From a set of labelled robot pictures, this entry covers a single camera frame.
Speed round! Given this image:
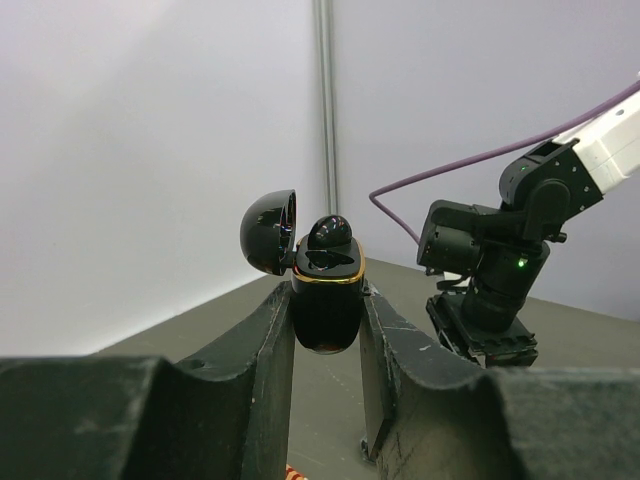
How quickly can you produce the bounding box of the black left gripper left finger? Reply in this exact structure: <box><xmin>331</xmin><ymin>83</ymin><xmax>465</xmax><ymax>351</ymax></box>
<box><xmin>1</xmin><ymin>282</ymin><xmax>295</xmax><ymax>479</ymax></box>

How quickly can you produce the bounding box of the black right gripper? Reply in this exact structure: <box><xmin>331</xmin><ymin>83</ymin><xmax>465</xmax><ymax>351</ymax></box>
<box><xmin>426</xmin><ymin>293</ymin><xmax>538</xmax><ymax>368</ymax></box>

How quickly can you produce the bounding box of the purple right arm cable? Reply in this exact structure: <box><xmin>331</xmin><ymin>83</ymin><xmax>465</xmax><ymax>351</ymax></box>
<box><xmin>368</xmin><ymin>79</ymin><xmax>640</xmax><ymax>246</ymax></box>

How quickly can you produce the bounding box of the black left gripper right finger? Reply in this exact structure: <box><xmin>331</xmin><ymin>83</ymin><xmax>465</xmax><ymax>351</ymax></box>
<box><xmin>359</xmin><ymin>286</ymin><xmax>639</xmax><ymax>479</ymax></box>

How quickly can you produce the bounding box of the black case with gold line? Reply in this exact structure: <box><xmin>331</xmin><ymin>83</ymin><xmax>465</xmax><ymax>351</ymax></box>
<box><xmin>240</xmin><ymin>190</ymin><xmax>365</xmax><ymax>355</ymax></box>

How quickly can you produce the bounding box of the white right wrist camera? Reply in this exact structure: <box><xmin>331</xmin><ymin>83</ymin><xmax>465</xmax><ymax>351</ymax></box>
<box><xmin>436</xmin><ymin>272</ymin><xmax>470</xmax><ymax>292</ymax></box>

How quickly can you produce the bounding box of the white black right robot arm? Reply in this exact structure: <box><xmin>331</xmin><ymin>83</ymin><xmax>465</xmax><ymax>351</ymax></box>
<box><xmin>417</xmin><ymin>92</ymin><xmax>639</xmax><ymax>367</ymax></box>

